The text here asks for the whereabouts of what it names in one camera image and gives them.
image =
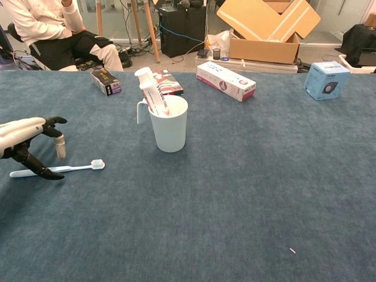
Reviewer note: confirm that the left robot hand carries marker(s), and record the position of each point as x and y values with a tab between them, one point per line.
17	132

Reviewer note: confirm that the light blue toothbrush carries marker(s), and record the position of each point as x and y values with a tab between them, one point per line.
76	168

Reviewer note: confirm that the white toothpaste tube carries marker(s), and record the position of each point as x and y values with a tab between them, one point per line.
149	88

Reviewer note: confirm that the long white box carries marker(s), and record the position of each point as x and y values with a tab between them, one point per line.
223	80

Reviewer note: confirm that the black swivel stool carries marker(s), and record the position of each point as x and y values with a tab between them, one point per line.
13	32

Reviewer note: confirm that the small black box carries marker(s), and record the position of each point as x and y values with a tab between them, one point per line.
105	82

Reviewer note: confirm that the seated person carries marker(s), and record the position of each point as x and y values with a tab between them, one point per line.
44	23

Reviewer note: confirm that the wooden easel leg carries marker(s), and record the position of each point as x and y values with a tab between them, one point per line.
135	17
99	17
152	32

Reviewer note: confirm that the black red illustrated box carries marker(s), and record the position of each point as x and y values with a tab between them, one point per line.
173	83

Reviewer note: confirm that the black computer tower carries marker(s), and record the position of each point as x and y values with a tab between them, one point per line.
182	32

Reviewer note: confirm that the black mesh pen holder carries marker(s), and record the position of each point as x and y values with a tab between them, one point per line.
216	54

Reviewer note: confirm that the white plastic bag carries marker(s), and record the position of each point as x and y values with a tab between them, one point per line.
218	39

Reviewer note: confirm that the blue table cloth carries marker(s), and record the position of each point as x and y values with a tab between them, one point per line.
235	191

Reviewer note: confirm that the aluminium profile rails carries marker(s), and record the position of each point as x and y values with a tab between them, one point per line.
264	67

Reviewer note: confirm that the open cardboard box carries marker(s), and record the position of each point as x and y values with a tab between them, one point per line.
264	50

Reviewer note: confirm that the tiny white scrap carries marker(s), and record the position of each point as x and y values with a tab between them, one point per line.
292	250

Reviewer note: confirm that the light blue speaker box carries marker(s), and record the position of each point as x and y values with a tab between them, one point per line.
326	82

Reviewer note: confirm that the white plastic crate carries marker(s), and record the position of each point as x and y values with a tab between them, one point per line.
346	63

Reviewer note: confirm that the black cloth cover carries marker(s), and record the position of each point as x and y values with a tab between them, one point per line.
358	41

